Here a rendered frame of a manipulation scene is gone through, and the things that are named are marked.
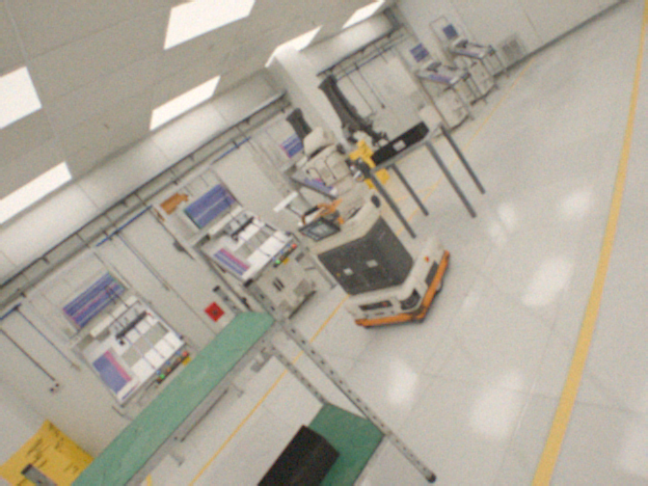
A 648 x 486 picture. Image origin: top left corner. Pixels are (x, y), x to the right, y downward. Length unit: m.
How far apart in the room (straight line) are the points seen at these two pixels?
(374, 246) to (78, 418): 4.35
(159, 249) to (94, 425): 2.40
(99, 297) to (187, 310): 1.83
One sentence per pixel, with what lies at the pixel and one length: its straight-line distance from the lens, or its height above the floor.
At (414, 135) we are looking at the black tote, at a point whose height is 0.86.
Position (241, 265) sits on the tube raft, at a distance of 3.43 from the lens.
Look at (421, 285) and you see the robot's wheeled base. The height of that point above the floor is 0.18.
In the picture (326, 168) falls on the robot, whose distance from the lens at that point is 2.37.
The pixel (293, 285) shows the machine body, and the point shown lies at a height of 0.26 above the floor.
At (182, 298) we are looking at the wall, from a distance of 5.16.
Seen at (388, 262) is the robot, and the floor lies 0.46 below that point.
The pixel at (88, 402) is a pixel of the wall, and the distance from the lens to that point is 5.28.
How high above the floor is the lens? 1.27
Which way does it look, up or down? 13 degrees down
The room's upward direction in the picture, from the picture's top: 39 degrees counter-clockwise
